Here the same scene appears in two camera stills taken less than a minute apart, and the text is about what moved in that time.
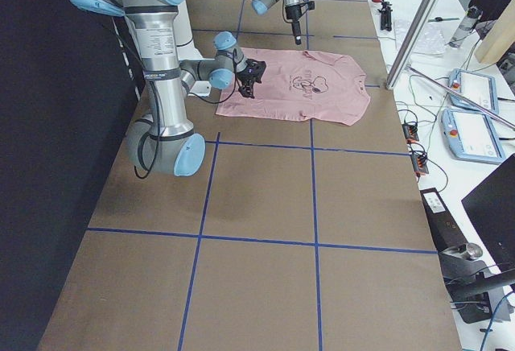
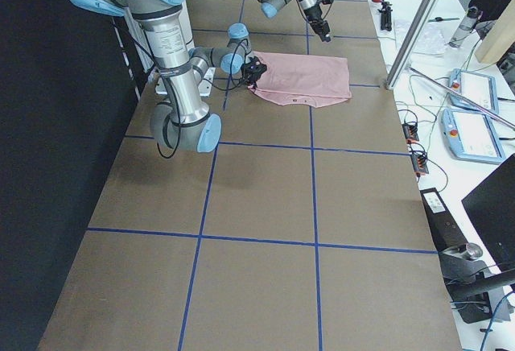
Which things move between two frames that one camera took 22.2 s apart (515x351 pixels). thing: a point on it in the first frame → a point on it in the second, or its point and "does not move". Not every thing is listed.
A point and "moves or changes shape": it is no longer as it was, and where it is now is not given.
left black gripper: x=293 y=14 → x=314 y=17
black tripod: x=385 y=15 does not move
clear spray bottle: x=471 y=18 does not move
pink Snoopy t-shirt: x=322 y=87 moves or changes shape
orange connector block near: x=419 y=163 does not move
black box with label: x=447 y=233 does not move
